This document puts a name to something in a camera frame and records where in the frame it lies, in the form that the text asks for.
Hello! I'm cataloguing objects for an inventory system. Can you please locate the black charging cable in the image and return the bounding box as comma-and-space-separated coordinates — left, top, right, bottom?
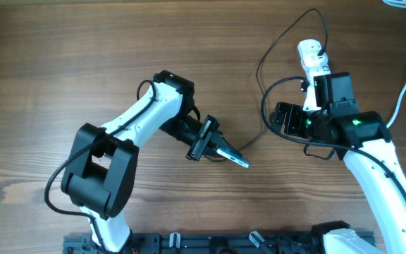
206, 8, 330, 163

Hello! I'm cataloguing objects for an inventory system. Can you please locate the white power strip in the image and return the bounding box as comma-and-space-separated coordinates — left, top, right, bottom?
297, 39, 331, 111

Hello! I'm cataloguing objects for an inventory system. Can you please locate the white charger adapter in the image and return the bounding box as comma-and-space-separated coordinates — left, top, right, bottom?
301, 52, 328, 69

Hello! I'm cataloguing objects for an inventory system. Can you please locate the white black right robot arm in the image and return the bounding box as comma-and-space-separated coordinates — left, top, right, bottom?
261, 99, 406, 253

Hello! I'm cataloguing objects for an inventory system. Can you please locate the Galaxy S25 smartphone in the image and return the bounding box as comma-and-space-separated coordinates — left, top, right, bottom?
216, 147, 250, 169

